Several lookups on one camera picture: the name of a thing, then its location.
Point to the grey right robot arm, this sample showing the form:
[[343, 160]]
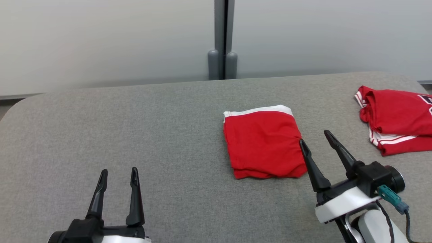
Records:
[[371, 226]]

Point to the grey fabric sofa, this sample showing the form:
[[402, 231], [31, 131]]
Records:
[[168, 135]]

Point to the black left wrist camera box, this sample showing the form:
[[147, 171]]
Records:
[[81, 233]]

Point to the red Bulls basketball jersey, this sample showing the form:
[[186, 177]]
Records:
[[395, 111]]

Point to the red white-trimmed shorts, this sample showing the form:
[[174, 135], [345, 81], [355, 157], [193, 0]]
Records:
[[263, 141]]

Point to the grey partition post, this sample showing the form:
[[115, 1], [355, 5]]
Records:
[[231, 27], [218, 27]]

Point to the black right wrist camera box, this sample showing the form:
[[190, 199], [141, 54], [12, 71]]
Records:
[[374, 179]]

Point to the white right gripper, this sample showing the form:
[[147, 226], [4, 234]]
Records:
[[341, 202]]

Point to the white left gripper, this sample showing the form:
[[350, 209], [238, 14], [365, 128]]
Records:
[[125, 234]]

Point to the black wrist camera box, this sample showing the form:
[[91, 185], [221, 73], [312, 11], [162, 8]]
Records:
[[81, 233], [374, 179]]

